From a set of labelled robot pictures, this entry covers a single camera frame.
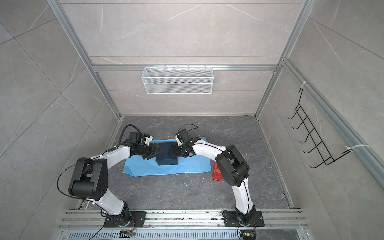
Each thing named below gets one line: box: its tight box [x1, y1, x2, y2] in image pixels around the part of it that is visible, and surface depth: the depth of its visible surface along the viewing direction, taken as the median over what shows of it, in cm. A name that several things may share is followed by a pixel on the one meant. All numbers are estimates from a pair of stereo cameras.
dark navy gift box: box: [155, 142, 178, 166], surface depth 90 cm
